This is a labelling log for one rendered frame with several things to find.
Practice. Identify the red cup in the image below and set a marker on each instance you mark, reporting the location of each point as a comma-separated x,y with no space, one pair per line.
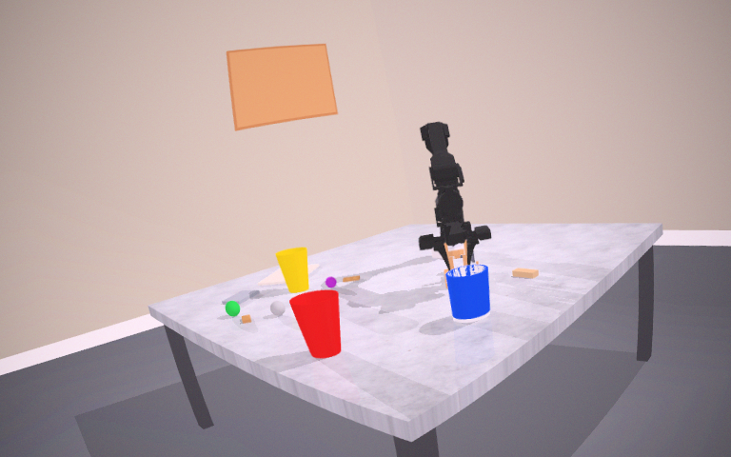
318,316

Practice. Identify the blue cup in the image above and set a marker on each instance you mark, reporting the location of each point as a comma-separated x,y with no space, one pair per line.
469,293

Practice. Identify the green ball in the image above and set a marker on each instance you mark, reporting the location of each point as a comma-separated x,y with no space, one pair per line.
232,308

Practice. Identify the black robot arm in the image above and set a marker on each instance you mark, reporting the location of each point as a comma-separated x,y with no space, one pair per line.
445,173

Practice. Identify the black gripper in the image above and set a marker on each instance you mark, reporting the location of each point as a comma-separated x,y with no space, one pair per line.
430,242

